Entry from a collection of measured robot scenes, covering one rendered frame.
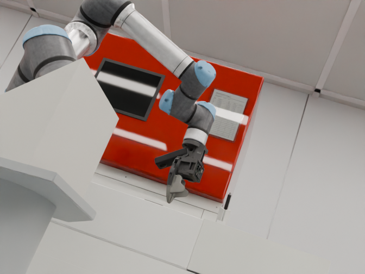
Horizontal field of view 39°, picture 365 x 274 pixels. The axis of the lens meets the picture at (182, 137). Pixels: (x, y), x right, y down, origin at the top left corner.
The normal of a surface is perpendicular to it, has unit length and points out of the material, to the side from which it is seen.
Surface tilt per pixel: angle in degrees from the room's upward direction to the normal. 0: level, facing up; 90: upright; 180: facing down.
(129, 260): 90
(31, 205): 90
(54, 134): 90
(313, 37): 180
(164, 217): 90
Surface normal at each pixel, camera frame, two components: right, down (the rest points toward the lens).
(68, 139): 0.92, 0.22
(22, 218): 0.56, -0.15
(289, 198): -0.02, -0.42
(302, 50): -0.33, 0.86
